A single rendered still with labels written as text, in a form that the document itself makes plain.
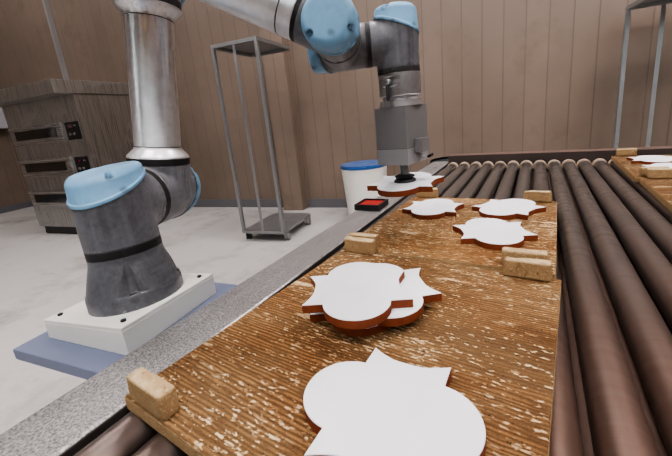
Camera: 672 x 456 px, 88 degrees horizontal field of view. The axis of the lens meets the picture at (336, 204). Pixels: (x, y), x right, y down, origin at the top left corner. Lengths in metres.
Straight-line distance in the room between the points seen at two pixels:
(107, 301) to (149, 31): 0.47
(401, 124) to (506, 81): 3.62
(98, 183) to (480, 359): 0.57
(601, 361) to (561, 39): 3.97
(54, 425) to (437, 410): 0.37
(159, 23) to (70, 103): 4.48
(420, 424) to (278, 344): 0.18
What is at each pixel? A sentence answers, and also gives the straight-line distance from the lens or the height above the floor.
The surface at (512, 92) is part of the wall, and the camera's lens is 4.22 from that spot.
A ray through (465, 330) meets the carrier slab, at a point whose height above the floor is 0.94.
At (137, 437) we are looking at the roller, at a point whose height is 0.91.
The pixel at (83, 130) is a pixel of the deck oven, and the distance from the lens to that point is 5.14.
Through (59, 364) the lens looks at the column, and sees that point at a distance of 0.70.
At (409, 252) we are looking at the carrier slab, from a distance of 0.63.
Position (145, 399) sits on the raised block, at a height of 0.95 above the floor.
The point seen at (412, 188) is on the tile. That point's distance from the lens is 0.63.
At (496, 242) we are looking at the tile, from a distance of 0.65.
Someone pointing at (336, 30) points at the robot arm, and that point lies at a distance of 0.50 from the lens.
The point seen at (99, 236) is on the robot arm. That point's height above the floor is 1.04.
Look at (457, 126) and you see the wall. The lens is 4.22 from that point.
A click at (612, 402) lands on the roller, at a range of 0.42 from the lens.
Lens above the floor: 1.18
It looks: 14 degrees down
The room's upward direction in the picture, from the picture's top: 6 degrees counter-clockwise
